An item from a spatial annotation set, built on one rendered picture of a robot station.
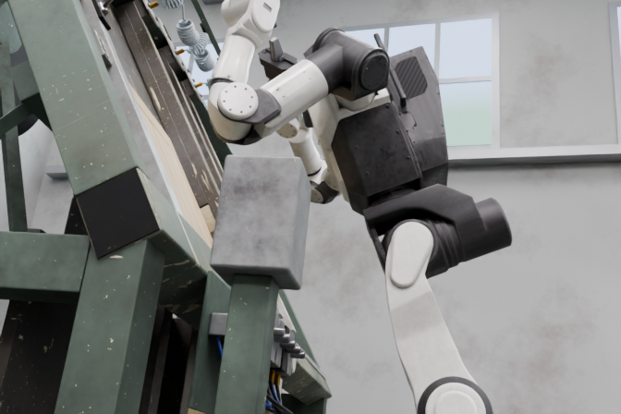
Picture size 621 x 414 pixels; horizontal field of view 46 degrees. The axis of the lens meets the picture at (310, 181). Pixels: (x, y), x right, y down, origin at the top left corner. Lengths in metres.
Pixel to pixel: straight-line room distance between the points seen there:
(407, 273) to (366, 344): 2.98
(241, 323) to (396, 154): 0.65
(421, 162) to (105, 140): 0.70
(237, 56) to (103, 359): 0.68
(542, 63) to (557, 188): 0.88
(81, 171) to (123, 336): 0.28
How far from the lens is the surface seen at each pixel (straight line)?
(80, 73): 1.29
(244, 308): 1.07
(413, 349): 1.51
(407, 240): 1.52
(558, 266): 4.47
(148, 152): 1.46
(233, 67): 1.46
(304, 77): 1.47
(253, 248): 1.06
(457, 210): 1.57
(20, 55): 2.94
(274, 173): 1.09
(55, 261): 1.16
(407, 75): 1.67
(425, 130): 1.61
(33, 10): 1.41
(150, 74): 2.30
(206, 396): 1.38
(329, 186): 2.10
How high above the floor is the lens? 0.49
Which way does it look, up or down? 22 degrees up
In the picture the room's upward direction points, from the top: 6 degrees clockwise
